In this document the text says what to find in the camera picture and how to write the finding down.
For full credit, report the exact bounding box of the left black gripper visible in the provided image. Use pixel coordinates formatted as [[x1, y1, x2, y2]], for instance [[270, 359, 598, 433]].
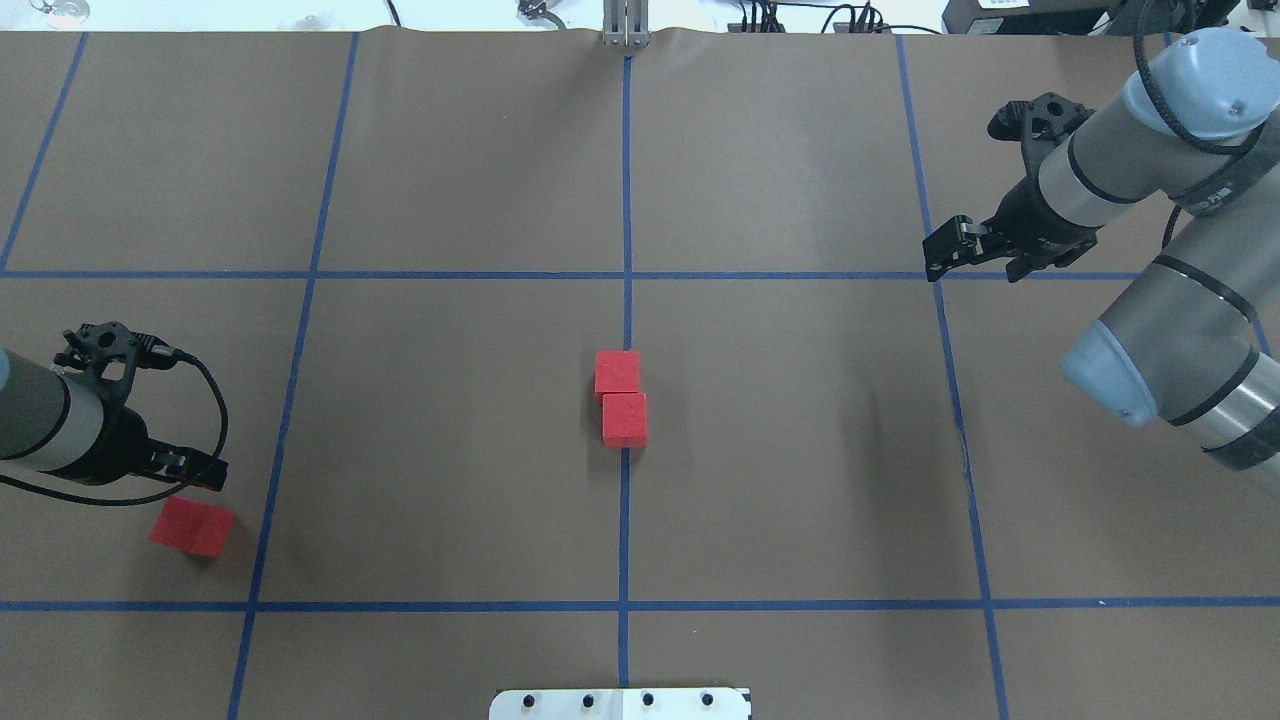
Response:
[[84, 407, 229, 492]]

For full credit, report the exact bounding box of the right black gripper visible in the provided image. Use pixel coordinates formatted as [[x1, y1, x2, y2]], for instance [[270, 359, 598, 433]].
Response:
[[922, 178, 1097, 283]]

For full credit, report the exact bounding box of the red cube block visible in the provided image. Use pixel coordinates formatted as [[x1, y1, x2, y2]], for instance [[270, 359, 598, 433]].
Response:
[[602, 392, 649, 448], [148, 496, 237, 559], [594, 350, 643, 404]]

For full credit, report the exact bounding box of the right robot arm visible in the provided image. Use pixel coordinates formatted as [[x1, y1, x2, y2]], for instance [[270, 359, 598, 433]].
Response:
[[922, 27, 1279, 495]]

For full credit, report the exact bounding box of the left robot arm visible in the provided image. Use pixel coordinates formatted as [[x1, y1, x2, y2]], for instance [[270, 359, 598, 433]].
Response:
[[1, 348, 229, 492]]

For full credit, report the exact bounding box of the black box white label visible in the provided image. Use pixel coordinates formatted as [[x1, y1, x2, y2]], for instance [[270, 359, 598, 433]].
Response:
[[941, 1, 1110, 36]]

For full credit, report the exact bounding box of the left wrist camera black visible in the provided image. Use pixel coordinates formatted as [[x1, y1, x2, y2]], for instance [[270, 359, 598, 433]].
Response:
[[52, 322, 178, 384]]

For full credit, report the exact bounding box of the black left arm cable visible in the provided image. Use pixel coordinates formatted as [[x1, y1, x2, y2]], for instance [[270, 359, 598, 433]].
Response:
[[0, 348, 230, 507]]

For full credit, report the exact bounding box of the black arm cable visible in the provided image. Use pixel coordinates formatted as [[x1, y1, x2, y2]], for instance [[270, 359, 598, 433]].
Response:
[[0, 348, 230, 507], [1133, 0, 1280, 251]]

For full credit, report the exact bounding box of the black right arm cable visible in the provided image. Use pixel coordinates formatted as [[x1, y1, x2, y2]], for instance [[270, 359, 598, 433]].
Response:
[[1133, 0, 1280, 251]]

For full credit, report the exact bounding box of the aluminium frame post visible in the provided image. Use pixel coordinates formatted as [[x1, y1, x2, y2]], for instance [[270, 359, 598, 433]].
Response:
[[602, 0, 652, 49]]

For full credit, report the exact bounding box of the white camera pillar base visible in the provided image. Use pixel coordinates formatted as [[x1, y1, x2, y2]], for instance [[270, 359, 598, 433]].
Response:
[[488, 687, 753, 719]]

